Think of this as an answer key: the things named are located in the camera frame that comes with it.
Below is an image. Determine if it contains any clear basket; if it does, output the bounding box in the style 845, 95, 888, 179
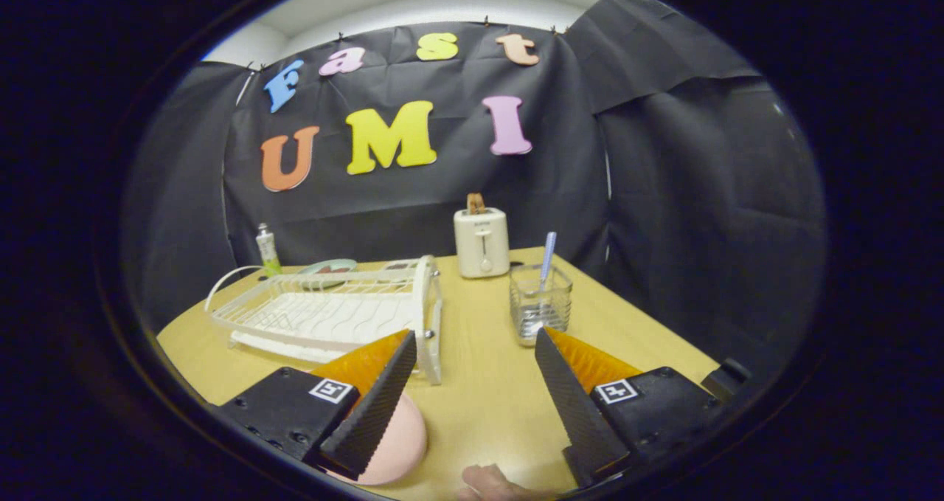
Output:
509, 263, 574, 348

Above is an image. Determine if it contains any black backdrop cloth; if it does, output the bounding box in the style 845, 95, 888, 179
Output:
122, 0, 827, 384

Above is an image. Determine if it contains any cream toaster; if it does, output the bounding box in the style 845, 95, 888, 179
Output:
453, 207, 511, 279

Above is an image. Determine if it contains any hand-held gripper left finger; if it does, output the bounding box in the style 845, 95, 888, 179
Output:
214, 329, 420, 481

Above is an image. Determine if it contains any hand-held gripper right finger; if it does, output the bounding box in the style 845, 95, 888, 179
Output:
534, 328, 727, 488

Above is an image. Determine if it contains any white dish rack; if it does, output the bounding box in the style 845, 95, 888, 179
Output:
204, 255, 445, 386

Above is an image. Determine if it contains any green plate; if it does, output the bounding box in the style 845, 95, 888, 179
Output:
297, 258, 358, 289

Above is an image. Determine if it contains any small green-capped bottle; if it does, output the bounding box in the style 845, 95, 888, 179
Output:
255, 223, 283, 277

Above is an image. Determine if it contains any blue-handled metal spoon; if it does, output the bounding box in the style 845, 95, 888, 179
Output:
537, 232, 558, 295

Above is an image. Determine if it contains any small black block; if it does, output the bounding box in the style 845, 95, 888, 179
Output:
701, 359, 753, 404

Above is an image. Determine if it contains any pink plate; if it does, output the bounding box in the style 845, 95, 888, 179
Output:
332, 392, 428, 487

